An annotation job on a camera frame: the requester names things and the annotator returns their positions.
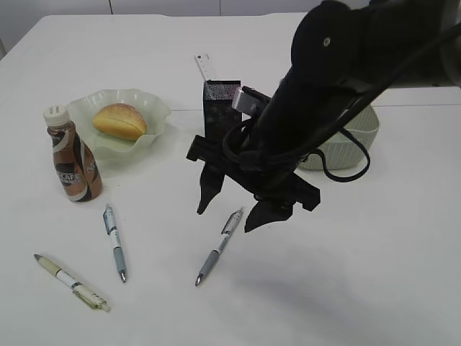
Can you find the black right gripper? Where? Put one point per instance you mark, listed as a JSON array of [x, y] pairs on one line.
[[275, 189]]

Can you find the blue grey pen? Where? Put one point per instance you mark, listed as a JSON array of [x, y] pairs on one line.
[[114, 234]]

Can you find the bread roll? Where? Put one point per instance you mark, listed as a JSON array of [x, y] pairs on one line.
[[120, 121]]

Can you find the clear plastic ruler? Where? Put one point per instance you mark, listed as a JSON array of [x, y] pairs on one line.
[[205, 66]]

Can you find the brown coffee bottle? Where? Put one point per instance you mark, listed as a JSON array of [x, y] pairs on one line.
[[73, 161]]

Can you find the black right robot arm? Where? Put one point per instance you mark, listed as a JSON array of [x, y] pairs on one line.
[[342, 59]]

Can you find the black pen holder box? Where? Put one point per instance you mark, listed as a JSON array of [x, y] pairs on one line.
[[218, 113]]

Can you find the light green woven basket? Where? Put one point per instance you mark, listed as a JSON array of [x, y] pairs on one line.
[[339, 151]]

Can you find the pale green wavy plate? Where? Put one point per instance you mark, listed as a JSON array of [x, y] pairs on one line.
[[105, 147]]

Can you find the cream white pen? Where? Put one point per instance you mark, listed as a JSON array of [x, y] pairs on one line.
[[89, 297]]

